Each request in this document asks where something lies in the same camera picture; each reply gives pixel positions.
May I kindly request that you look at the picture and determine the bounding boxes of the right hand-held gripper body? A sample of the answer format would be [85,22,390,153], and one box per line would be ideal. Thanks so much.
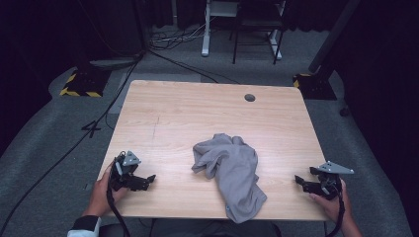
[308,160,356,201]

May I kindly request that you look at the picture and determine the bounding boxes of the person's left hand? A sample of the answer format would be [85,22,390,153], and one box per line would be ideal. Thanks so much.
[82,162,129,218]

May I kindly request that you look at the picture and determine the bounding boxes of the thin black floor cable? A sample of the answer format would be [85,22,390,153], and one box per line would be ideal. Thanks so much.
[147,48,241,85]

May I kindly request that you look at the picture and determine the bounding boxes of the black stand base yellow corner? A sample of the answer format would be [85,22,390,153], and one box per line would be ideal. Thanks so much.
[292,72,338,102]

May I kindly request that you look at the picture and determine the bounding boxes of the striped black stand base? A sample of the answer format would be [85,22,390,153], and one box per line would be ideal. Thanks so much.
[59,66,113,99]

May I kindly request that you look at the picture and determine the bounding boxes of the left hand-held gripper black cable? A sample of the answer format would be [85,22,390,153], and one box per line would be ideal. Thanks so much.
[106,177,131,237]

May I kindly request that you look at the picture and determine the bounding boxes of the slanted dark metal pole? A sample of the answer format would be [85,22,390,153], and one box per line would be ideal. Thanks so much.
[307,0,362,76]

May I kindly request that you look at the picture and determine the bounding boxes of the right hand-held gripper black cable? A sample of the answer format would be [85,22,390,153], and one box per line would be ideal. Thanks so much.
[325,186,346,237]

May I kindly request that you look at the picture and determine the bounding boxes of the long black floor cable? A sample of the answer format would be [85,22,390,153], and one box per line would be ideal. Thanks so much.
[0,53,144,235]

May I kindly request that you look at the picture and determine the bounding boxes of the flat grey stand foot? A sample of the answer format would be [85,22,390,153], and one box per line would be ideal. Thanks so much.
[88,56,141,71]

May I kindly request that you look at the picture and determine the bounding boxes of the hand-held gripper black cable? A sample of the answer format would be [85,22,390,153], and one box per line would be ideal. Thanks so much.
[325,186,346,237]
[106,177,131,237]

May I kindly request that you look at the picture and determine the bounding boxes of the black metal chair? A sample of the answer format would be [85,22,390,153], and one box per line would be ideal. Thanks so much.
[229,0,287,66]

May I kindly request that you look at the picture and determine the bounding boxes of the grey pants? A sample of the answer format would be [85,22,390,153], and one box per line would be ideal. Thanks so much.
[191,132,268,225]

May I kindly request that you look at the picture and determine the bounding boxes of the bundle of floor cables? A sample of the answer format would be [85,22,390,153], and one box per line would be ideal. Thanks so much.
[148,17,218,52]

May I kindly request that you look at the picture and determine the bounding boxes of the white desk frame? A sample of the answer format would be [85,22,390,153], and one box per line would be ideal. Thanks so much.
[201,0,287,61]

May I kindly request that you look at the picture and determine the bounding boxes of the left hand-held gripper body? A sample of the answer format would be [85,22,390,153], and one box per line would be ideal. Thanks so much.
[109,150,143,193]

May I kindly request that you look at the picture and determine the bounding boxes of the person's right hand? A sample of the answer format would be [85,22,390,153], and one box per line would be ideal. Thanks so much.
[308,179,351,225]

